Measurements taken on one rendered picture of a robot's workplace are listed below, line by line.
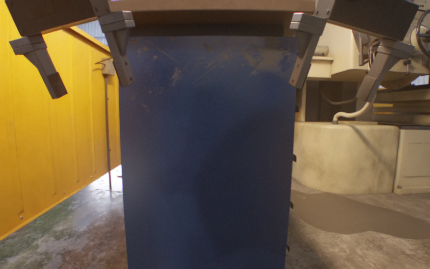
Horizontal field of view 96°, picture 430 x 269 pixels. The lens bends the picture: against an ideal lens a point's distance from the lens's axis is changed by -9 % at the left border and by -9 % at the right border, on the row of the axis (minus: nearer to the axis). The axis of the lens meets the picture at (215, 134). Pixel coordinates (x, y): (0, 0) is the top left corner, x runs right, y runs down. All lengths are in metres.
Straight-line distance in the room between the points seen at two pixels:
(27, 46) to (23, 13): 0.05
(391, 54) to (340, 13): 0.12
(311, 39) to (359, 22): 0.07
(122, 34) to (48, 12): 0.10
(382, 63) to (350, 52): 1.62
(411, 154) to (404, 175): 0.20
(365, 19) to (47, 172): 1.45
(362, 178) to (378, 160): 0.21
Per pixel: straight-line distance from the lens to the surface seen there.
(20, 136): 1.31
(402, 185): 2.49
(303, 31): 0.34
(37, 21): 0.40
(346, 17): 0.36
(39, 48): 0.44
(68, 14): 0.37
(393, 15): 0.40
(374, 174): 2.26
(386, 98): 3.05
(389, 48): 0.43
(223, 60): 0.56
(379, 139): 2.22
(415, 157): 2.51
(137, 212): 0.65
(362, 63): 1.63
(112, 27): 0.35
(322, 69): 2.19
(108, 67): 2.01
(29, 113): 1.35
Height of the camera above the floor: 0.69
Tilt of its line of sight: 6 degrees down
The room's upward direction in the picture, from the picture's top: 1 degrees clockwise
